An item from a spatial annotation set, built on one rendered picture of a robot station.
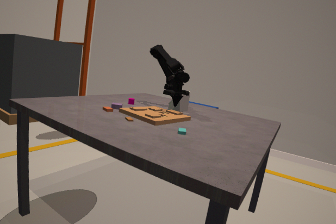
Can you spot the orange flat block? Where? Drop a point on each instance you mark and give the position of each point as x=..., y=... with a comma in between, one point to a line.
x=108, y=109

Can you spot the magenta cube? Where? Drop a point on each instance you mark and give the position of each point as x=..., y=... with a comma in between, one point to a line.
x=131, y=101

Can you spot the teal rectangular block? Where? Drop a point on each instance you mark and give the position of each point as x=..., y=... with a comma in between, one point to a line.
x=182, y=131

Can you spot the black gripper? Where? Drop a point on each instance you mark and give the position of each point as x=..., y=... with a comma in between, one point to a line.
x=176, y=92

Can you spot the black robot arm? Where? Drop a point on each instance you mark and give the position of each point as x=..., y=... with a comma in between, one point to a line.
x=170, y=67

